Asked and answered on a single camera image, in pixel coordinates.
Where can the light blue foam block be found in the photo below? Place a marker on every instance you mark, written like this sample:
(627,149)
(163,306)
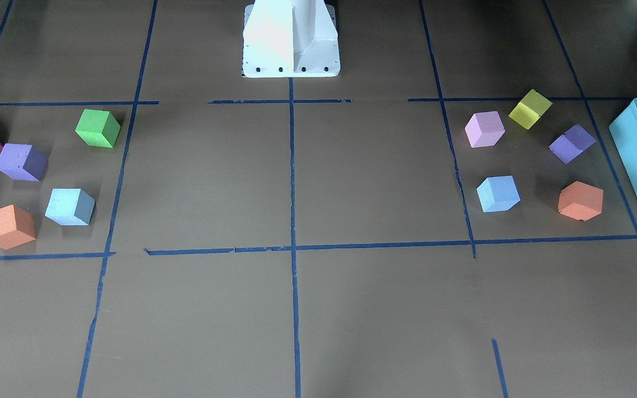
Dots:
(498,193)
(70,206)

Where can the pink foam block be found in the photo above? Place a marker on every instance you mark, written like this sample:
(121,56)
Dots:
(484,129)

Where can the yellow foam block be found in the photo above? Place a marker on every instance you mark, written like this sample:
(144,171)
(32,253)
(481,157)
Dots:
(530,109)

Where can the green foam block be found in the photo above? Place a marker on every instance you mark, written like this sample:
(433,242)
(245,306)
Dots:
(98,128)

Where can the purple foam block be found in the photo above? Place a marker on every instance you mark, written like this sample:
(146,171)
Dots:
(22,162)
(572,143)

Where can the orange foam block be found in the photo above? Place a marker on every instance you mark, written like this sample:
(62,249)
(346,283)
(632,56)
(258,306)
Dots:
(580,201)
(16,227)

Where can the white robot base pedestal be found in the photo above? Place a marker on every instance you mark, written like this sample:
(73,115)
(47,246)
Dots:
(284,39)

